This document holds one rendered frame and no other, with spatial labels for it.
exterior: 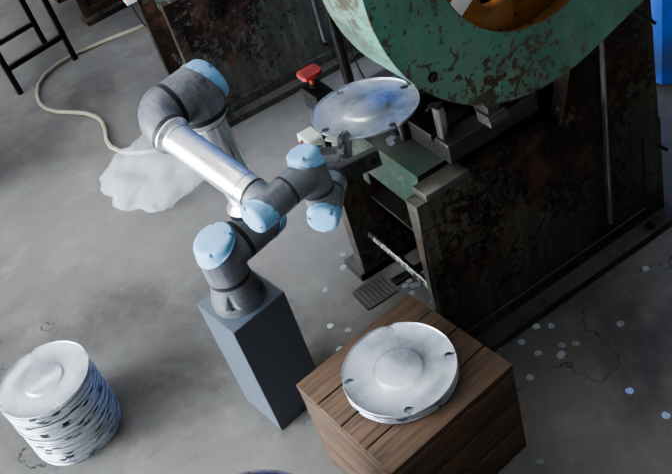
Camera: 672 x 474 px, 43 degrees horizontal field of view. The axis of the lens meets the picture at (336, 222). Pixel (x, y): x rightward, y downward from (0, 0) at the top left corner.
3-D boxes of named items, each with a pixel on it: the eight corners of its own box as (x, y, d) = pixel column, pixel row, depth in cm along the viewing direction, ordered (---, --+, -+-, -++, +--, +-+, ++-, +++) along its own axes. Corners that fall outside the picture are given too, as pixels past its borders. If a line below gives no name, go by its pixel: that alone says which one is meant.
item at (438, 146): (451, 165, 220) (447, 147, 216) (358, 102, 252) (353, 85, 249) (539, 110, 228) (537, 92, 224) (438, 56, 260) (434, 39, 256)
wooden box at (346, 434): (419, 548, 214) (392, 474, 191) (328, 458, 240) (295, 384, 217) (527, 445, 227) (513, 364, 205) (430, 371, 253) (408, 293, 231)
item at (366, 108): (379, 68, 237) (378, 66, 237) (442, 101, 216) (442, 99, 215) (292, 114, 229) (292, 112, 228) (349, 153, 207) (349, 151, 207)
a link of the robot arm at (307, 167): (289, 173, 177) (307, 214, 183) (325, 143, 181) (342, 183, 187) (266, 166, 182) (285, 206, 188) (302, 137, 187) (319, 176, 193)
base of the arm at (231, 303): (234, 327, 224) (221, 302, 217) (203, 302, 234) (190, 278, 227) (277, 292, 229) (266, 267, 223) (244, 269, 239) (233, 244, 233)
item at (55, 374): (13, 438, 242) (11, 436, 242) (-12, 379, 263) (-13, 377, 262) (102, 380, 250) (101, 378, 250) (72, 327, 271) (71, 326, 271)
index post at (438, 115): (442, 140, 219) (436, 109, 213) (435, 135, 221) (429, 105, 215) (451, 134, 220) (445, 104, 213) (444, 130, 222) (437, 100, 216)
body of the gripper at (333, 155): (313, 143, 207) (306, 171, 198) (347, 138, 205) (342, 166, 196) (321, 168, 212) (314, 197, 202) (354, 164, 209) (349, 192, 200)
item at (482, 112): (491, 128, 217) (486, 95, 211) (451, 104, 229) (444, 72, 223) (509, 117, 219) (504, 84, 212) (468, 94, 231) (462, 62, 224)
